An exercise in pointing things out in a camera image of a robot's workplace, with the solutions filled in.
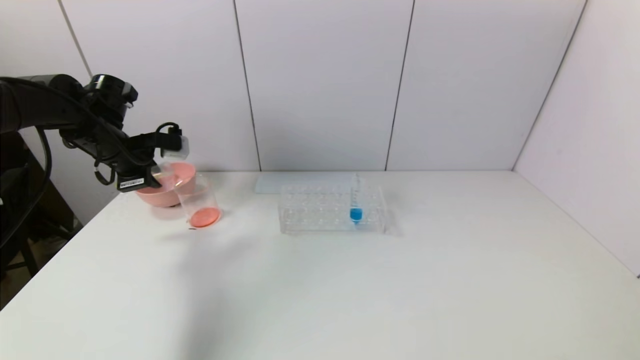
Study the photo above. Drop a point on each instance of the black stool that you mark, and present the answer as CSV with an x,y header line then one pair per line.
x,y
25,255

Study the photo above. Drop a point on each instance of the pink bowl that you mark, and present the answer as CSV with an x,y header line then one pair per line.
x,y
167,197

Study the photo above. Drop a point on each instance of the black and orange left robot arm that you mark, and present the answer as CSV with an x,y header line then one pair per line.
x,y
50,107

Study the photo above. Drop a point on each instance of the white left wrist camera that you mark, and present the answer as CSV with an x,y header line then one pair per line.
x,y
177,145

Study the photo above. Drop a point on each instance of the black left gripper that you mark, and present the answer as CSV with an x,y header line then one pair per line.
x,y
133,182

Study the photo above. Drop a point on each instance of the white paper sheet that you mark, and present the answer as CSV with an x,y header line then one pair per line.
x,y
270,184

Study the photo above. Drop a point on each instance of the test tube with blue pigment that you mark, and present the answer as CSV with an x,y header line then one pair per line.
x,y
355,215

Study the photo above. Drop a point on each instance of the clear acrylic test tube rack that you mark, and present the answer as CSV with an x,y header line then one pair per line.
x,y
320,225

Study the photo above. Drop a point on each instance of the test tube with yellow pigment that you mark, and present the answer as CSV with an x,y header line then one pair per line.
x,y
165,177

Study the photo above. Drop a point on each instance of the clear glass beaker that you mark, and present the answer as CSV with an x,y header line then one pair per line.
x,y
204,217

